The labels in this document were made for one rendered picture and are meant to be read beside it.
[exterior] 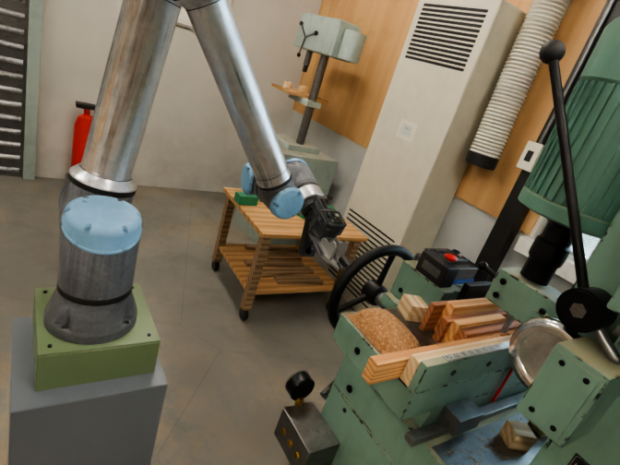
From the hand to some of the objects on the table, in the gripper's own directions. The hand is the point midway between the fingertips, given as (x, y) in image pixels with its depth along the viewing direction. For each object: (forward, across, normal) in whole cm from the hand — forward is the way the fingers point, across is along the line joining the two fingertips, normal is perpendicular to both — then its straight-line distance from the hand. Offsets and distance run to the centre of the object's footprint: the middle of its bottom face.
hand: (336, 267), depth 110 cm
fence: (+40, +13, -20) cm, 46 cm away
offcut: (+24, -1, -14) cm, 27 cm away
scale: (+38, +13, -25) cm, 47 cm away
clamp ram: (+24, +13, -14) cm, 30 cm away
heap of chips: (+28, -12, -15) cm, 34 cm away
